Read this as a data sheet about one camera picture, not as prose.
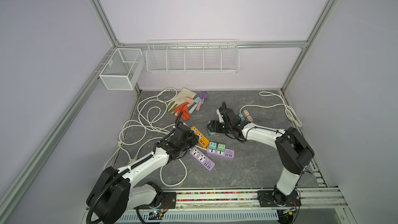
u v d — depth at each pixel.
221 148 0.84
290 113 1.10
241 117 1.02
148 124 1.00
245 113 0.99
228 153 0.87
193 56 0.98
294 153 0.48
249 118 0.96
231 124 0.72
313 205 0.73
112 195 0.40
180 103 1.12
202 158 0.85
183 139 0.66
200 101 1.12
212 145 0.85
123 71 1.03
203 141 0.91
